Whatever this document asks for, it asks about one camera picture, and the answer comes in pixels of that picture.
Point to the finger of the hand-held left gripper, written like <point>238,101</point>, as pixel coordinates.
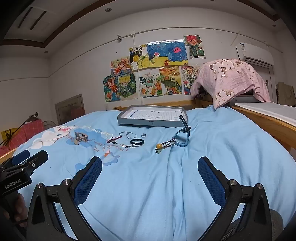
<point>39,157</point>
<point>20,156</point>

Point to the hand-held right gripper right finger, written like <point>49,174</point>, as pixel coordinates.
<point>211,178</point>

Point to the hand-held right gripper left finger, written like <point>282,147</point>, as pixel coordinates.
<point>89,178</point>

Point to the beige hair claw clip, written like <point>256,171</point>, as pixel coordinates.
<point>79,138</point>

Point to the grey tray box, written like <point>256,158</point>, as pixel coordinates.
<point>150,124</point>

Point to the person's left forearm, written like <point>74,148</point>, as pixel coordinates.
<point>9,229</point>

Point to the person's left hand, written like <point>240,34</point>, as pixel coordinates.
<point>19,208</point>

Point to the red checked bag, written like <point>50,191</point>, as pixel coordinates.
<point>27,129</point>

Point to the black folded tripod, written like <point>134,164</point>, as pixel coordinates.
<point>20,126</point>

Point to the standing fan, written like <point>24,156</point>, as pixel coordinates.
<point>49,126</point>

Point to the light blue printed blanket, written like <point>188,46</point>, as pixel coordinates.
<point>150,185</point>

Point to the grey cloth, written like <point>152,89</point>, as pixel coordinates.
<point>276,224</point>

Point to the white printed paper liner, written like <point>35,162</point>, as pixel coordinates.
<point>152,114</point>

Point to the wooden headboard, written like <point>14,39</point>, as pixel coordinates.
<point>161,104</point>

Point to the white mattress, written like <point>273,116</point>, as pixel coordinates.
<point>270,110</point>

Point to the pink floral blanket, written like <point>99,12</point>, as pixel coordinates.
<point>231,76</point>

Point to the olive hanging jacket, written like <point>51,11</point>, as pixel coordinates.
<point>286,92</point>

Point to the white air conditioner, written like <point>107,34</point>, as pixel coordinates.
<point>253,54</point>

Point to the ceiling air vent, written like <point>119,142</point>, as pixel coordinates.
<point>32,18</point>

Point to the grey wall panel door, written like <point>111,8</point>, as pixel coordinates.
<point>69,109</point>

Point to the wooden bed frame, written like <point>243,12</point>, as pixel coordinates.
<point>266,125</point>

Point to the group of colourful wall drawings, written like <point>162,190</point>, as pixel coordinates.
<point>166,53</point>

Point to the white wall conduit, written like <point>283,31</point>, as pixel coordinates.
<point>134,41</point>

